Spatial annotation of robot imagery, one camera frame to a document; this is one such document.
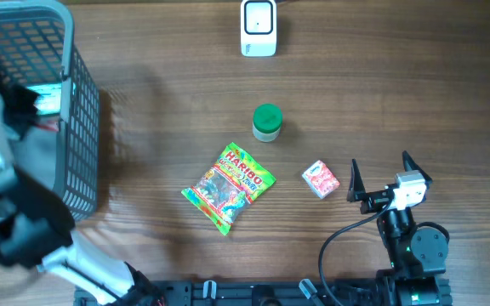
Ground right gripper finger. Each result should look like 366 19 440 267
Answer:
346 159 367 202
402 150 433 185

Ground green lid plastic jar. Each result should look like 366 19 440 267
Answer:
253 104 282 142

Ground Haribo gummy worms bag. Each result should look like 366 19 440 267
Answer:
181 143 276 235

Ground red snack stick packet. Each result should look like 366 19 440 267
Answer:
35 120 60 133

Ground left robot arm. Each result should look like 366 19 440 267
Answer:
0 70 165 305

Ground white barcode scanner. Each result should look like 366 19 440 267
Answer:
240 0 277 57

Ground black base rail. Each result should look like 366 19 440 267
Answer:
73 278 453 306

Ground grey plastic mesh basket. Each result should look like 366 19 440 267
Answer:
0 1 101 221

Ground light teal tissue pack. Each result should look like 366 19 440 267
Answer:
28 83 62 116

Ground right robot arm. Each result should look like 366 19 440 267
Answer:
347 151 453 306

